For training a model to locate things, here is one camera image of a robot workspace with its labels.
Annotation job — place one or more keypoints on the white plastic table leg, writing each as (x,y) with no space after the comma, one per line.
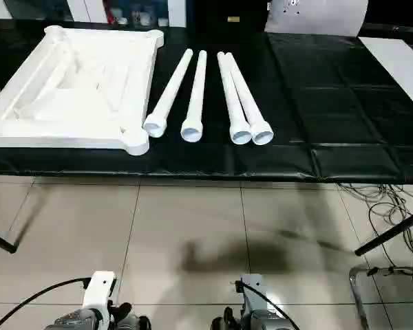
(246,103)
(196,96)
(232,103)
(172,89)

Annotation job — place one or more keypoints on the white plastic table top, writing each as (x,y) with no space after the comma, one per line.
(72,89)

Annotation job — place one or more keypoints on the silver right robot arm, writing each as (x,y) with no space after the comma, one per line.
(261,321)

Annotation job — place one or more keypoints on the black metal table leg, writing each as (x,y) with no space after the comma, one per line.
(389,235)
(0,242)

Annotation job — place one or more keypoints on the black table mat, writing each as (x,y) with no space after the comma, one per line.
(313,103)

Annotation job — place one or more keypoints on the white flat board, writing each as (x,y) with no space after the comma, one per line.
(399,65)

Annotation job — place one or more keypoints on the white glass-door cabinet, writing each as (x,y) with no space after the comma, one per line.
(175,10)

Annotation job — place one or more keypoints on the white pillow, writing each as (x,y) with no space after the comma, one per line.
(313,17)

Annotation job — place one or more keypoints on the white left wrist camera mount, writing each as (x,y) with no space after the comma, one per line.
(100,288)

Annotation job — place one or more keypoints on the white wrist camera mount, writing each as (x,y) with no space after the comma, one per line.
(254,288)
(100,288)

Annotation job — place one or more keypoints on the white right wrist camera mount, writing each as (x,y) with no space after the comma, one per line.
(254,288)

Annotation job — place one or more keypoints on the chrome tube chair frame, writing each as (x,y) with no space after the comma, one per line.
(356,288)

